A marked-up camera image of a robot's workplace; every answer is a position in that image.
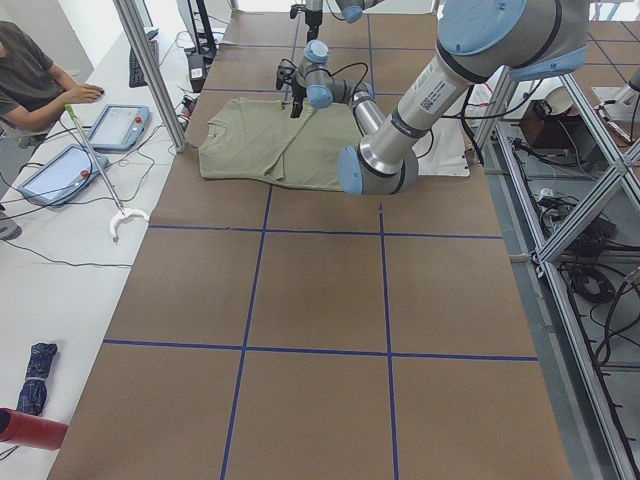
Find red cylinder bottle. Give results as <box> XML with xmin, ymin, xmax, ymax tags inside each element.
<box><xmin>1</xmin><ymin>408</ymin><xmax>68</xmax><ymax>451</ymax></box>

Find lower blue teach pendant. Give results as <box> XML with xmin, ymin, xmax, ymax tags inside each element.
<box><xmin>17</xmin><ymin>145</ymin><xmax>99</xmax><ymax>207</ymax></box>

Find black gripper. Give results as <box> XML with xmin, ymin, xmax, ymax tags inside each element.
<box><xmin>290</xmin><ymin>80</ymin><xmax>307</xmax><ymax>119</ymax></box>
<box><xmin>305</xmin><ymin>9</ymin><xmax>322</xmax><ymax>42</ymax></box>

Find seated person grey shirt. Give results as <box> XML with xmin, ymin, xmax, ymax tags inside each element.
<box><xmin>1</xmin><ymin>21</ymin><xmax>79</xmax><ymax>133</ymax></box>

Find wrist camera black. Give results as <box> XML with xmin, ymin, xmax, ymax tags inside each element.
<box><xmin>276</xmin><ymin>65</ymin><xmax>296</xmax><ymax>90</ymax></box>
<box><xmin>289</xmin><ymin>4</ymin><xmax>307</xmax><ymax>19</ymax></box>

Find folded dark blue umbrella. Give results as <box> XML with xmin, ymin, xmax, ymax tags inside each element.
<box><xmin>16</xmin><ymin>343</ymin><xmax>58</xmax><ymax>416</ymax></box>

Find upper blue teach pendant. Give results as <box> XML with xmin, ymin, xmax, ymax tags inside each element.
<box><xmin>88</xmin><ymin>104</ymin><xmax>151</xmax><ymax>153</ymax></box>

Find reacher grabber stick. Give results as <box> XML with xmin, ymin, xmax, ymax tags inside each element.
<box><xmin>64</xmin><ymin>104</ymin><xmax>150</xmax><ymax>243</ymax></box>

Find blue teach pendant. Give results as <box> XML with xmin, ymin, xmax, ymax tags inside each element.
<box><xmin>17</xmin><ymin>145</ymin><xmax>99</xmax><ymax>207</ymax></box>
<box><xmin>88</xmin><ymin>104</ymin><xmax>151</xmax><ymax>153</ymax></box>

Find person's hand on mouse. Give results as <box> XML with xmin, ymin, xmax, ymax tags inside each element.
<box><xmin>65</xmin><ymin>84</ymin><xmax>105</xmax><ymax>104</ymax></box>

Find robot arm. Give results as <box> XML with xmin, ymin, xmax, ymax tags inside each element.
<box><xmin>276</xmin><ymin>1</ymin><xmax>590</xmax><ymax>195</ymax></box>
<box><xmin>290</xmin><ymin>0</ymin><xmax>381</xmax><ymax>42</ymax></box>

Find aluminium frame post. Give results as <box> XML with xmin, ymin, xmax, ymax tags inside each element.
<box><xmin>113</xmin><ymin>0</ymin><xmax>187</xmax><ymax>153</ymax></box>

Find black keyboard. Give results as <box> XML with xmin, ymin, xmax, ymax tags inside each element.
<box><xmin>128</xmin><ymin>40</ymin><xmax>159</xmax><ymax>88</ymax></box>

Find olive green long-sleeve shirt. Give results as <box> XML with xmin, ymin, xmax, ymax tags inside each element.
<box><xmin>198</xmin><ymin>98</ymin><xmax>361</xmax><ymax>191</ymax></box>

